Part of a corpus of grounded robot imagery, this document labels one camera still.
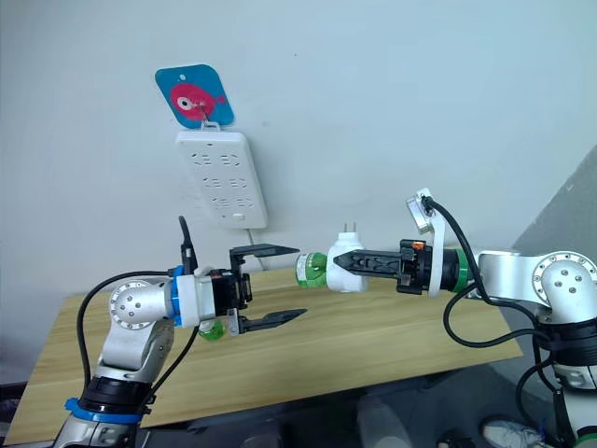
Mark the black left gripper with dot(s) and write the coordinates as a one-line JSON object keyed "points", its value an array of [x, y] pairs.
{"points": [[231, 291]]}

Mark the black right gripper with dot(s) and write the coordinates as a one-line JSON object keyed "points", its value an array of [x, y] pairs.
{"points": [[412, 270]]}

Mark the white mosquito repellent heater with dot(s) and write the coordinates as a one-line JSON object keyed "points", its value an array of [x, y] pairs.
{"points": [[340, 282]]}

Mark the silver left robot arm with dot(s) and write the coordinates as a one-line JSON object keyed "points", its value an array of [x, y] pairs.
{"points": [[135, 303]]}

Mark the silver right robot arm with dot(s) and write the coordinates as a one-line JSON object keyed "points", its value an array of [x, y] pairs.
{"points": [[508, 275]]}

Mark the white power strip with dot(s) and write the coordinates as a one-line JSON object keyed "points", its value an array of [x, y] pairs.
{"points": [[224, 182]]}

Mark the small metal hook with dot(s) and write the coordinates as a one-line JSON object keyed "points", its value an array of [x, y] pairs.
{"points": [[210, 123]]}

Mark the grey white sneaker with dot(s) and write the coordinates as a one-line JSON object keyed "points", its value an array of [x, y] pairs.
{"points": [[510, 434]]}

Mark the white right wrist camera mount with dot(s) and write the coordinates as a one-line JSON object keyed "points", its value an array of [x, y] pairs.
{"points": [[437, 261]]}

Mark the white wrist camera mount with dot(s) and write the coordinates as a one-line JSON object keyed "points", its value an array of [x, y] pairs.
{"points": [[437, 261], [193, 298]]}

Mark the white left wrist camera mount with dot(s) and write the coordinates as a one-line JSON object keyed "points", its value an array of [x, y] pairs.
{"points": [[193, 298]]}

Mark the blue fish wall hook plate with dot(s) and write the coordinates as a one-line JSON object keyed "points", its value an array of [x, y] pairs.
{"points": [[186, 81]]}

